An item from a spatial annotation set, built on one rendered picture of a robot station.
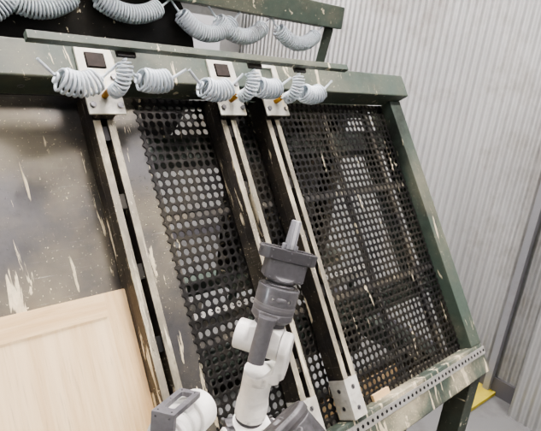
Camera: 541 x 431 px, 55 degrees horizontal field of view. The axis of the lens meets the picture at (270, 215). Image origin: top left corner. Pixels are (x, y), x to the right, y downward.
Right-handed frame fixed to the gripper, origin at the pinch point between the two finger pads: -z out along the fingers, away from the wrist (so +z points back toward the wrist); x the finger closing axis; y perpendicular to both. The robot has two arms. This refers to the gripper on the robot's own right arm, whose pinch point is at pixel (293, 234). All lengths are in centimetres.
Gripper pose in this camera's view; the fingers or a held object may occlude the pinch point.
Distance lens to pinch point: 107.3
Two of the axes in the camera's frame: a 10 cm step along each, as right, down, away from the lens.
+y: -1.9, -1.1, 9.7
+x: -9.5, -2.4, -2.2
